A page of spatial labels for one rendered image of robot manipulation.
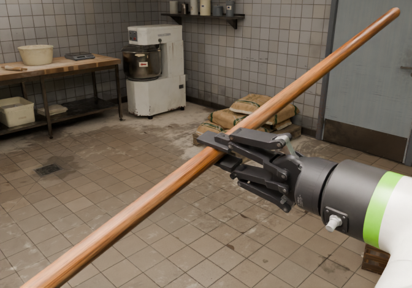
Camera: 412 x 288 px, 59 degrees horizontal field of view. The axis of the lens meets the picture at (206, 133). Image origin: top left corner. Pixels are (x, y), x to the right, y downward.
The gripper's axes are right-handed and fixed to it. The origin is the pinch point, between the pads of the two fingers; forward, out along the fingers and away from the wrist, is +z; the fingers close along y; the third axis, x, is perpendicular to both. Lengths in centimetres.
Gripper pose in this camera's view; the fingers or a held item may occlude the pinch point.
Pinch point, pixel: (219, 150)
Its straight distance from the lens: 61.3
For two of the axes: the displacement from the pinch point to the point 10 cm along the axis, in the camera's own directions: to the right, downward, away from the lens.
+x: 6.7, -4.8, 5.7
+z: -7.2, -2.4, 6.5
